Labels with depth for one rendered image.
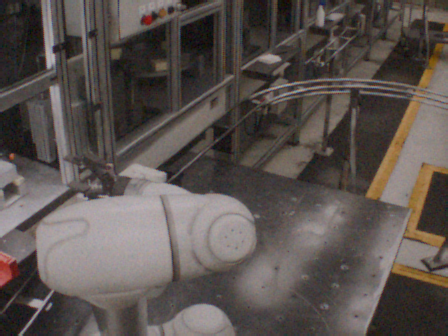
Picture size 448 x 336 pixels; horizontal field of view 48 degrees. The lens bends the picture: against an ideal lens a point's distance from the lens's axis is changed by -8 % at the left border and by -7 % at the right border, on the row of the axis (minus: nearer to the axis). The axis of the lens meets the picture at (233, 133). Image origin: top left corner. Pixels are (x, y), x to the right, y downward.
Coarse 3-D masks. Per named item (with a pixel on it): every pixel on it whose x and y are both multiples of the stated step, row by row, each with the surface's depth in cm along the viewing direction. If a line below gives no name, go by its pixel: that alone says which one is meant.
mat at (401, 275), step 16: (400, 272) 273; (416, 272) 273; (400, 288) 261; (416, 288) 261; (432, 288) 261; (384, 304) 251; (400, 304) 251; (416, 304) 250; (432, 304) 250; (384, 320) 241; (400, 320) 241; (416, 320) 240; (432, 320) 240
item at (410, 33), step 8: (408, 32) 597; (416, 32) 625; (424, 32) 628; (432, 32) 630; (440, 32) 633; (400, 40) 648; (408, 40) 601; (416, 40) 599; (424, 40) 597; (432, 40) 596; (440, 40) 597
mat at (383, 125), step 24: (432, 24) 770; (408, 48) 647; (432, 48) 652; (384, 72) 559; (408, 72) 563; (432, 72) 570; (384, 96) 496; (360, 120) 447; (384, 120) 448; (408, 120) 450; (336, 144) 406; (360, 144) 407; (384, 144) 408; (312, 168) 373; (336, 168) 374; (360, 168) 374; (384, 168) 374; (360, 192) 346
